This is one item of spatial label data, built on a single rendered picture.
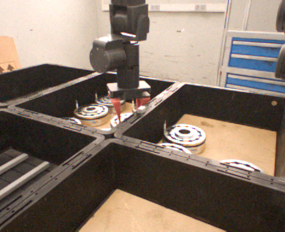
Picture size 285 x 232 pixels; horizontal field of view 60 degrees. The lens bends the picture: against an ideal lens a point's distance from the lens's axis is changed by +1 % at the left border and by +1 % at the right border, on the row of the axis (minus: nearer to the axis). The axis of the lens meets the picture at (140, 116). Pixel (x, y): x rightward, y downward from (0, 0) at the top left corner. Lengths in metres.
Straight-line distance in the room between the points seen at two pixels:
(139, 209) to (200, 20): 3.22
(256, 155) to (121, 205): 0.34
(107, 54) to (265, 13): 2.88
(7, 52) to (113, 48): 3.01
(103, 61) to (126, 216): 0.30
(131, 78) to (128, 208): 0.30
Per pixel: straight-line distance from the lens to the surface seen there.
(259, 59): 2.45
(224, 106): 0.76
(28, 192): 0.36
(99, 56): 0.53
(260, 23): 3.31
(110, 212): 0.45
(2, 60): 3.47
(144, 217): 0.43
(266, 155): 0.65
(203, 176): 0.39
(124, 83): 0.60
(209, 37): 3.49
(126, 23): 0.57
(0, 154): 0.67
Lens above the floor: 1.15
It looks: 24 degrees down
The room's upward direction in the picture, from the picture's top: straight up
